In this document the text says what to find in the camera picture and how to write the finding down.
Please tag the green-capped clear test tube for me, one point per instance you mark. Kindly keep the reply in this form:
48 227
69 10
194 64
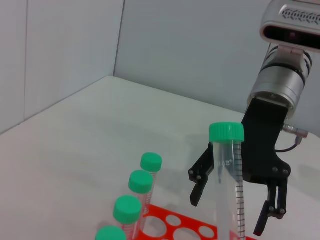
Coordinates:
110 233
127 208
226 131
140 180
151 162

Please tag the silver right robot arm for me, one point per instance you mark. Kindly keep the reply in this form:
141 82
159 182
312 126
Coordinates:
280 80

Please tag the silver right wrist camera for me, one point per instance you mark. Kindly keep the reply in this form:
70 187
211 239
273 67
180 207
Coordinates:
287 15

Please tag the orange test tube rack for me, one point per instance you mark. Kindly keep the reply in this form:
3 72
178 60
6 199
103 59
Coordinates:
192 221

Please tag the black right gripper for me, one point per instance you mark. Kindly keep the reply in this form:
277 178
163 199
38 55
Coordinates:
262 140

